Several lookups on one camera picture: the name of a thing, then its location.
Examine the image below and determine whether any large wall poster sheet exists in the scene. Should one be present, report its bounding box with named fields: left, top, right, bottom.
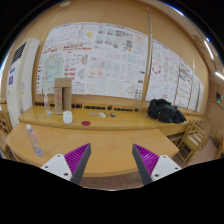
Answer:
left=36, top=22, right=148, bottom=100

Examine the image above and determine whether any clear plastic water bottle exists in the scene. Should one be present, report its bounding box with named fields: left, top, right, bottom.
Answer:
left=26, top=124, right=43, bottom=157

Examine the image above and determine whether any brown cardboard box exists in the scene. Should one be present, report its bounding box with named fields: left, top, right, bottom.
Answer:
left=54, top=78, right=72, bottom=114

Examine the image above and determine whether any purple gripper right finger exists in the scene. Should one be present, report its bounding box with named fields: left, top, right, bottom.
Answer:
left=132, top=144, right=181, bottom=185

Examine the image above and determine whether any black backpack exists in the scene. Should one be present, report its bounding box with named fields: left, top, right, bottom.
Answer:
left=147, top=99, right=186, bottom=124

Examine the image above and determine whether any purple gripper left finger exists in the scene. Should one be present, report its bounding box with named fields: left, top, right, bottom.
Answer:
left=42, top=143, right=91, bottom=185

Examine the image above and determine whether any wooden chair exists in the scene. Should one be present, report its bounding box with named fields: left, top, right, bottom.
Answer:
left=177, top=120, right=213, bottom=164

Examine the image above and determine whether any white cup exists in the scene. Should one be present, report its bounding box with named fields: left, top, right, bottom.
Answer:
left=63, top=111, right=73, bottom=124

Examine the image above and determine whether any right wall poster sheet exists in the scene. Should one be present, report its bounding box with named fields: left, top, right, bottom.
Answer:
left=146, top=40, right=193, bottom=108

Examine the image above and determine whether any clear bottle near box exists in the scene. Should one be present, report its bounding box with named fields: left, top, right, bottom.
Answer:
left=44, top=93, right=49, bottom=112

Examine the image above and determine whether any white air conditioner unit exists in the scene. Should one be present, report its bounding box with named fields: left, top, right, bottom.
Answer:
left=6, top=37, right=40, bottom=126

